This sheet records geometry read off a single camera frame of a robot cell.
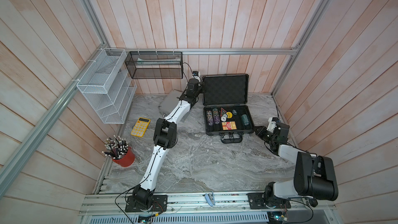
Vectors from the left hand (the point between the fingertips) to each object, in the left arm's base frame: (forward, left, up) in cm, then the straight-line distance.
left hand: (205, 84), depth 104 cm
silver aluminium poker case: (-3, +26, -14) cm, 30 cm away
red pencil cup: (-50, +42, -9) cm, 66 cm away
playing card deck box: (-24, -15, -15) cm, 32 cm away
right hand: (-28, -30, -9) cm, 42 cm away
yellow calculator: (-24, +43, -17) cm, 52 cm away
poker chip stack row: (-17, -5, -14) cm, 23 cm away
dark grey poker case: (-12, -15, -14) cm, 23 cm away
